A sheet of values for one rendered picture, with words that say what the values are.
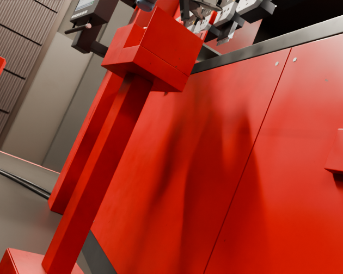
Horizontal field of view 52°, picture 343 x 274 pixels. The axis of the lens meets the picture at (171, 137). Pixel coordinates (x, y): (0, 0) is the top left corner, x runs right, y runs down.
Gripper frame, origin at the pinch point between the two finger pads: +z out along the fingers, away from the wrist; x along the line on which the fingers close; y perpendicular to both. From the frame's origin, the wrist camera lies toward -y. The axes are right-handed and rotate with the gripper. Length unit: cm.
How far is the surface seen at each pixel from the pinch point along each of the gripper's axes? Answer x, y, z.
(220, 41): -2.5, -9.1, 7.1
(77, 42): 134, -6, -42
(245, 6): -22.4, -0.7, 2.7
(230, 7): -8.5, 3.5, 2.8
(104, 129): -50, -69, -34
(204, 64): -31.7, -33.1, -7.9
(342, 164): -103, -63, -10
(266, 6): -29.1, 0.0, 7.7
